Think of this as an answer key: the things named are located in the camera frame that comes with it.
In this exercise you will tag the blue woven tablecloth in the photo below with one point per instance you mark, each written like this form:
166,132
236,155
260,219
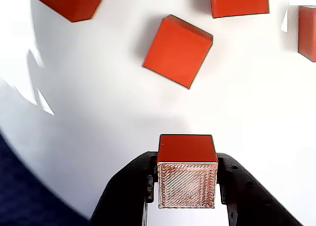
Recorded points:
19,199

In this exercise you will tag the red cube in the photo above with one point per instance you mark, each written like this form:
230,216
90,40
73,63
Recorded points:
308,31
177,50
71,4
187,149
238,1

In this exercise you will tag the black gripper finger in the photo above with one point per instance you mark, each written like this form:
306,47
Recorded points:
123,199
251,201

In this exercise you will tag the white round plate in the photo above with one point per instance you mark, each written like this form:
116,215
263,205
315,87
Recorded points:
98,137

